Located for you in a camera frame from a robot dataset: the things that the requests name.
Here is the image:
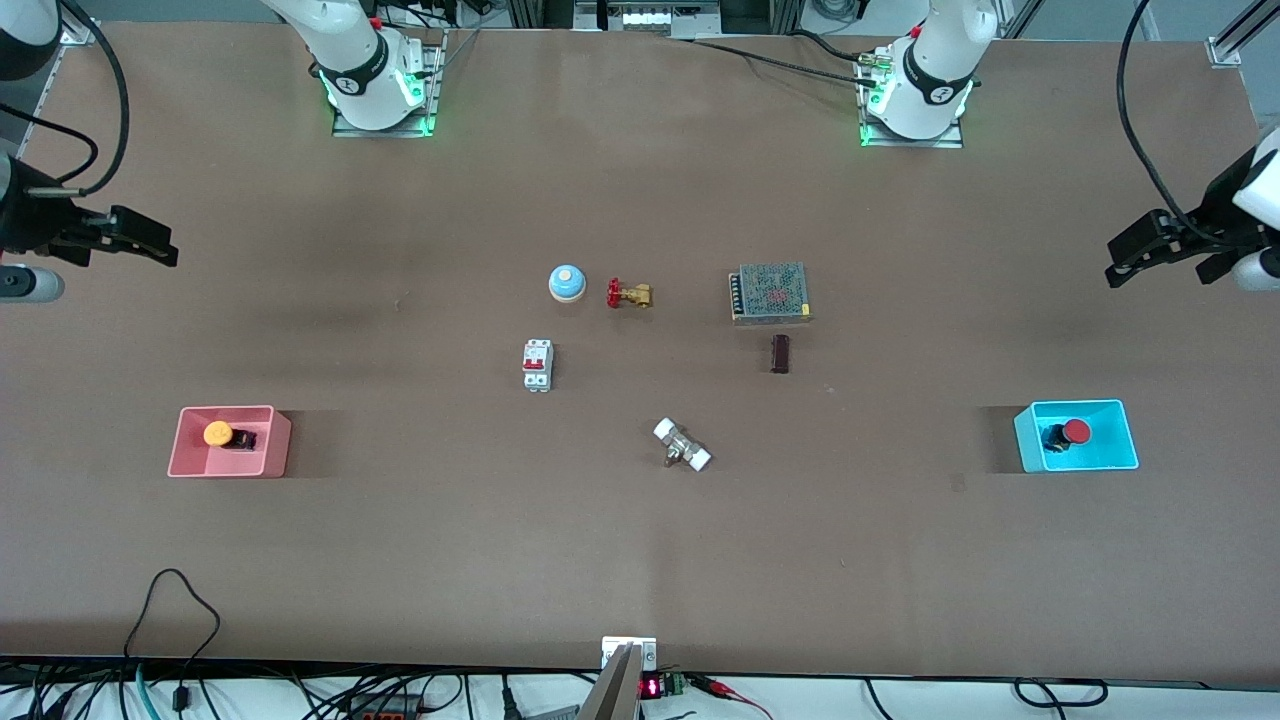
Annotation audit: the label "black looped table cable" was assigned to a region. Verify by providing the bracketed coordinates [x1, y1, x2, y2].
[123, 568, 223, 713]

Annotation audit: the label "metal fitting white caps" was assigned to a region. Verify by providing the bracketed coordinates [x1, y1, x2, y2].
[653, 417, 713, 473]

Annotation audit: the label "long black base cable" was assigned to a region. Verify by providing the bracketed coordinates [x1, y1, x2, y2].
[665, 35, 886, 89]

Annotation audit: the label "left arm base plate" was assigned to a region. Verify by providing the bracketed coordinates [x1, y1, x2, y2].
[858, 48, 965, 150]

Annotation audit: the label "aluminium rail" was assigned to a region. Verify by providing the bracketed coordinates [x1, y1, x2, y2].
[1207, 0, 1280, 69]

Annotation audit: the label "pink plastic box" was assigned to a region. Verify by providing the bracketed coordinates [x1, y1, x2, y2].
[168, 405, 293, 479]

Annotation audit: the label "black orange power strip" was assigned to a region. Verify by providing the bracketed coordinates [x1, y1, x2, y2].
[340, 693, 426, 720]

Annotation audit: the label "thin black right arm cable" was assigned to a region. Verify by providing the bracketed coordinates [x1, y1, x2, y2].
[0, 105, 101, 186]

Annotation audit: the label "black coiled cable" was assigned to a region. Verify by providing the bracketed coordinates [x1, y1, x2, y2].
[1014, 678, 1109, 709]

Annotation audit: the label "silver camera bracket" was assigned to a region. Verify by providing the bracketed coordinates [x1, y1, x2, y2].
[601, 636, 658, 673]

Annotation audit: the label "cyan plastic box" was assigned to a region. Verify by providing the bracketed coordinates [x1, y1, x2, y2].
[1014, 399, 1140, 474]

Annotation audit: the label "metal mesh power supply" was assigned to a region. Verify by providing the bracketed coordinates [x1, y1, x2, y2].
[728, 262, 813, 326]

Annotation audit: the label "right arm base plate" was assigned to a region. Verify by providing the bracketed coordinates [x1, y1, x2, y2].
[330, 28, 441, 139]

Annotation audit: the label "red clip lead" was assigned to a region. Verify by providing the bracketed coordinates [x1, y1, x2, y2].
[688, 676, 773, 720]

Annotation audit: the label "metal background frame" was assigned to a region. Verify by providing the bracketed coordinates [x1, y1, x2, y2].
[573, 0, 723, 37]

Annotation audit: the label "short black base cable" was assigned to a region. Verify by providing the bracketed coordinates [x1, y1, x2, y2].
[790, 28, 881, 66]

